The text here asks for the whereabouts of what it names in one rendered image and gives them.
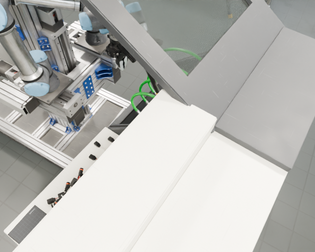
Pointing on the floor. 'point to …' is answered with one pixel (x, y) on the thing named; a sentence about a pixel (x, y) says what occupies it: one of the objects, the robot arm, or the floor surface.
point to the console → (125, 182)
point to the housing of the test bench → (244, 155)
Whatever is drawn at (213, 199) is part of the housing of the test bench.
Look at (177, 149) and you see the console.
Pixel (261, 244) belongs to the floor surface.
